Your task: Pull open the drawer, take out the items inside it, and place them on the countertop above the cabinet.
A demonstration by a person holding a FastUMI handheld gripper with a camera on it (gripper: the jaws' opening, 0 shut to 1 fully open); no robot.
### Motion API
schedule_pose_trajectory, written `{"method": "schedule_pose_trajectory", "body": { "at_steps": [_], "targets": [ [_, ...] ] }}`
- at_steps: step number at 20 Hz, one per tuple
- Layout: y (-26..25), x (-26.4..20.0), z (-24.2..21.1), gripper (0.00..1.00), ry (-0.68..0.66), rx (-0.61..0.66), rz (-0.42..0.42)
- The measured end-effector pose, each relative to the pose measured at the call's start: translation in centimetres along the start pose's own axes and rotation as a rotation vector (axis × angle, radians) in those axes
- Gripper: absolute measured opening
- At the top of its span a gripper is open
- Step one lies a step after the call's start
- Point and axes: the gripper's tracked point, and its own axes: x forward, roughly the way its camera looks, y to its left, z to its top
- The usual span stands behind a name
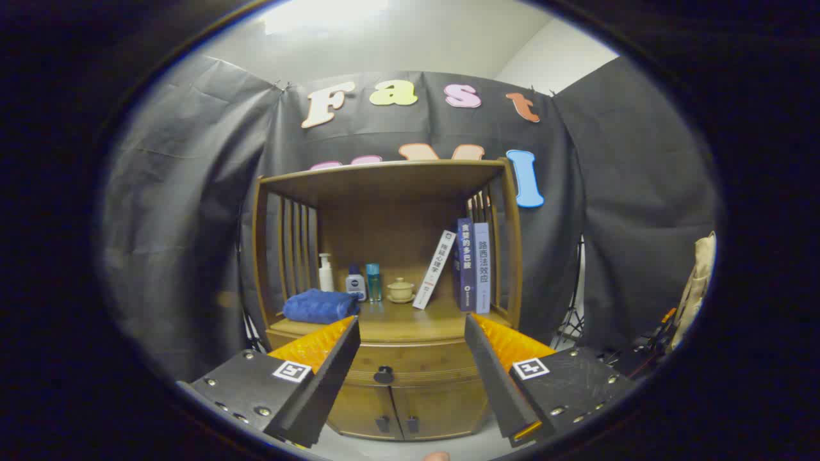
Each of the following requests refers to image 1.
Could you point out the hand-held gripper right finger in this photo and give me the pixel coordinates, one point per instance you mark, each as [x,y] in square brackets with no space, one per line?
[493,378]

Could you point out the wooden drawer with black knob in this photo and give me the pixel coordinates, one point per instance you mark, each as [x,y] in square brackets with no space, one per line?
[416,365]

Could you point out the blue towel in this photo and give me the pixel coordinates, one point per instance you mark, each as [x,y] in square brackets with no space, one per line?
[317,306]

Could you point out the wooden cabinet door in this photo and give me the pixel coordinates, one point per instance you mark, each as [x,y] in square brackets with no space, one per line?
[442,406]
[359,410]

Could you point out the beige cloth bag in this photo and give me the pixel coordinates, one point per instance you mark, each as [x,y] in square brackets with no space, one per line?
[698,282]

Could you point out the white book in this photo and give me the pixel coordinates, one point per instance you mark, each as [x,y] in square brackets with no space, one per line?
[435,269]

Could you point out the pale grey-blue book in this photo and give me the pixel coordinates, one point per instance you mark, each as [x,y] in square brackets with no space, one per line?
[482,269]

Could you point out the wooden countertop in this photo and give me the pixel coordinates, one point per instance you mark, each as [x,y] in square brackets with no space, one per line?
[410,323]

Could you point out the cream lidded teacup with saucer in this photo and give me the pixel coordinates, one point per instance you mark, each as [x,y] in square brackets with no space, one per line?
[401,291]

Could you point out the white bottle with blue cap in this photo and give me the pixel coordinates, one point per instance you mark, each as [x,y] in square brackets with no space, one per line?
[355,285]

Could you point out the wooden cabinet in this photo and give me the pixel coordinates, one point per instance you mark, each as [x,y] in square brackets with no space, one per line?
[384,237]

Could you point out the white pump bottle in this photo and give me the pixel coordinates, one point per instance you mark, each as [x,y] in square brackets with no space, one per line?
[326,278]

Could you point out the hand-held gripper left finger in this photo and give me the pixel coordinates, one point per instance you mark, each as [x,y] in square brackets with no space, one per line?
[333,378]

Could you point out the dark blue book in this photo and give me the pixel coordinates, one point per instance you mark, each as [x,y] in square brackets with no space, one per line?
[466,269]

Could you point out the black light stand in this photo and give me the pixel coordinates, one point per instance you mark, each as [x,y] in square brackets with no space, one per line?
[573,320]

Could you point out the clear blue bottle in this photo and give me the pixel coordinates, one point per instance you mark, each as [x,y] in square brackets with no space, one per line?
[373,285]

